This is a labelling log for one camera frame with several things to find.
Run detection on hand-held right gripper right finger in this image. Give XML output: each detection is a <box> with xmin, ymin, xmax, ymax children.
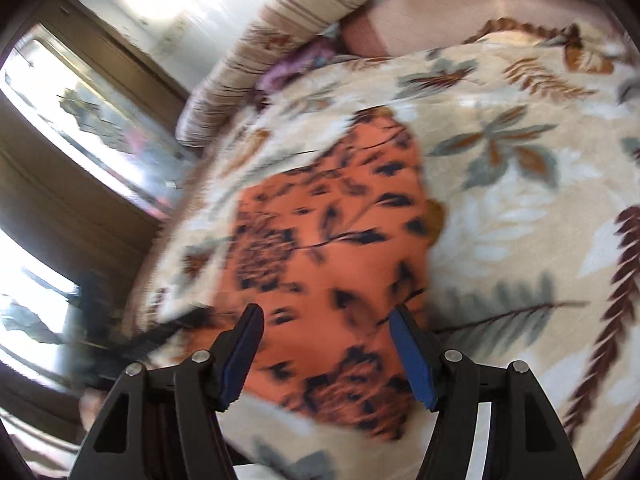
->
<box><xmin>389</xmin><ymin>306</ymin><xmax>586</xmax><ymax>480</ymax></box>

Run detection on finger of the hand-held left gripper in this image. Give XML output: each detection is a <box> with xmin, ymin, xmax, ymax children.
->
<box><xmin>122</xmin><ymin>307</ymin><xmax>213</xmax><ymax>363</ymax></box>

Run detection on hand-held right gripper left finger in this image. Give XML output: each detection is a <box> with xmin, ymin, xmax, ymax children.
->
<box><xmin>72</xmin><ymin>302</ymin><xmax>266</xmax><ymax>480</ymax></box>

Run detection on orange black floral garment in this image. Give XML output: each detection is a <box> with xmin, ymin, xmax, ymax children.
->
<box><xmin>232</xmin><ymin>105</ymin><xmax>446</xmax><ymax>443</ymax></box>

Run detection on cream leaf-print fleece blanket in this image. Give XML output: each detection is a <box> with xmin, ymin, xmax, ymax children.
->
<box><xmin>120</xmin><ymin>22</ymin><xmax>640</xmax><ymax>480</ymax></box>

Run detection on glass-pane wooden door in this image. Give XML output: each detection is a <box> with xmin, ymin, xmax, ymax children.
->
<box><xmin>0</xmin><ymin>0</ymin><xmax>201</xmax><ymax>401</ymax></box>

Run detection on purple cloth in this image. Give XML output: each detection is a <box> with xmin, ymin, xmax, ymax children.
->
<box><xmin>260</xmin><ymin>40</ymin><xmax>343</xmax><ymax>92</ymax></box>

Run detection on beige brown striped pillow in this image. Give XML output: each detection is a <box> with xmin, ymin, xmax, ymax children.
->
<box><xmin>175</xmin><ymin>0</ymin><xmax>373</xmax><ymax>148</ymax></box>

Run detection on pink bed sheet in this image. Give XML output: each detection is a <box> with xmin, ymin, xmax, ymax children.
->
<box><xmin>340</xmin><ymin>0</ymin><xmax>621</xmax><ymax>56</ymax></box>

